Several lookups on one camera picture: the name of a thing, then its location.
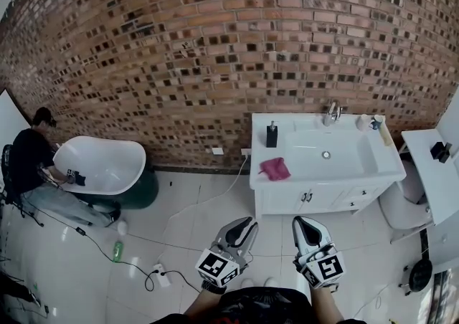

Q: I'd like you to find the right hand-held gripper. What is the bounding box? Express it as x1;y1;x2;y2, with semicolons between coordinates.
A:
291;216;346;290

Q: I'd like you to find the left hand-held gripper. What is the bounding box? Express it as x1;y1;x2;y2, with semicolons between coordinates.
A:
195;216;260;287

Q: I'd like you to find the pink cloth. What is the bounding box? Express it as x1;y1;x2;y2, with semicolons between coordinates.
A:
257;157;292;182

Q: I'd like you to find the black soap dispenser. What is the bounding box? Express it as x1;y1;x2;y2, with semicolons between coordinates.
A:
265;120;280;149

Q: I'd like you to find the person's right forearm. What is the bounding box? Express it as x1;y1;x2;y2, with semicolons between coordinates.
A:
310;286;347;324

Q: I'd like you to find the person's left forearm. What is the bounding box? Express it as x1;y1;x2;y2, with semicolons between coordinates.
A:
183;288;225;324

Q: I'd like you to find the white vanity cabinet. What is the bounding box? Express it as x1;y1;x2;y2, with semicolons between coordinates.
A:
254;181;387;220

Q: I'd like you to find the person's black shirt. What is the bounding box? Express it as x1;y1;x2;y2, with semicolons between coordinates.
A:
150;286;367;324

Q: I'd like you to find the white power strip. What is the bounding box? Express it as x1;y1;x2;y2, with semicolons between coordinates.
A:
153;262;173;288

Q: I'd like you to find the white sink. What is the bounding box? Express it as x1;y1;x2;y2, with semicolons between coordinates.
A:
249;112;407;191

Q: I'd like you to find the dark green bathtub base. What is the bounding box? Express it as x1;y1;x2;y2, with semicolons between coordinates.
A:
85;168;159;211

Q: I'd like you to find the black round stand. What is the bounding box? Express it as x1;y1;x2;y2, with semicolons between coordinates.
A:
399;259;434;297

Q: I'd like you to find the green bottle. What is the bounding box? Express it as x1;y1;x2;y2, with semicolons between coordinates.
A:
112;239;125;263

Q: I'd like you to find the chrome faucet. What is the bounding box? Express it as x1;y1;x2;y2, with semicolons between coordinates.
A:
323;100;344;128

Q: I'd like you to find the white toilet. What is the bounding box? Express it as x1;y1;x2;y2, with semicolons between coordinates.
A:
377;128;459;243

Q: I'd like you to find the white cup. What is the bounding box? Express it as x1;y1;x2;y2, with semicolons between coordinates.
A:
355;113;371;132

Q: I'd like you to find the white bathtub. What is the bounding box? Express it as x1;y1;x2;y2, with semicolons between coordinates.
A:
52;135;148;196

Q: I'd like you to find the black box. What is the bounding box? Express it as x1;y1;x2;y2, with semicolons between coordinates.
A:
430;140;454;164

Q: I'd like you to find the black chair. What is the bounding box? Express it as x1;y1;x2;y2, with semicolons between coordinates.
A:
1;143;26;219

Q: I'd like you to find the white board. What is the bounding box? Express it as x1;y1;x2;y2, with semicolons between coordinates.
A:
0;87;34;132

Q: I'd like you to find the thin white cable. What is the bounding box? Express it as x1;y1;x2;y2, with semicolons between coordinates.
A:
352;282;392;317

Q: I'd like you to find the black cable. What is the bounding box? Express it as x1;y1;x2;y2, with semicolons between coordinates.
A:
19;204;202;294

